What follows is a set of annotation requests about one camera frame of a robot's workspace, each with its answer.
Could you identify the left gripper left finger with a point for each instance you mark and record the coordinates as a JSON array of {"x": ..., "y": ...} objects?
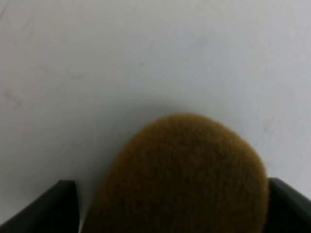
[{"x": 55, "y": 211}]

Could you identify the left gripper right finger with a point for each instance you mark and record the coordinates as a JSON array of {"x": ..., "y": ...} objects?
[{"x": 289, "y": 211}]

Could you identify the brown kiwi fruit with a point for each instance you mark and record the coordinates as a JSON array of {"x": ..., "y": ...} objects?
[{"x": 182, "y": 174}]

